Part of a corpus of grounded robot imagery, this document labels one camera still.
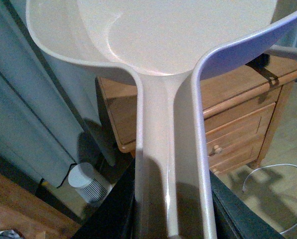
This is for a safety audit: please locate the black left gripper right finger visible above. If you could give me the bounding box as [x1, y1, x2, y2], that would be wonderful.
[210, 173, 283, 239]

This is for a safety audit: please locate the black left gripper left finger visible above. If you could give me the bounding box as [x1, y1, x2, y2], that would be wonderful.
[75, 159, 136, 239]

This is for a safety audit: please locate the beige plastic dustpan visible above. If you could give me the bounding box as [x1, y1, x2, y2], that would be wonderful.
[25, 0, 297, 239]

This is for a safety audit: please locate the white cylindrical air purifier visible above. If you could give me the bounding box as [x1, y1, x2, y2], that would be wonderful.
[68, 162, 112, 207]

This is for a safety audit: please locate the round wooden drawer knob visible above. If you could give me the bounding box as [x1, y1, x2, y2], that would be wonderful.
[213, 145, 223, 154]

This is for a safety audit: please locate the wooden nightstand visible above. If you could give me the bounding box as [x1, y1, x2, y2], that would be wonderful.
[97, 56, 297, 174]

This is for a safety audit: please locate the grey-green curtain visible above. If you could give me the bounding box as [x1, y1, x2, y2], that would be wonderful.
[0, 0, 115, 187]

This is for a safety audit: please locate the white cable on floor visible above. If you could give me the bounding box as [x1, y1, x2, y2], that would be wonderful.
[242, 163, 297, 235]

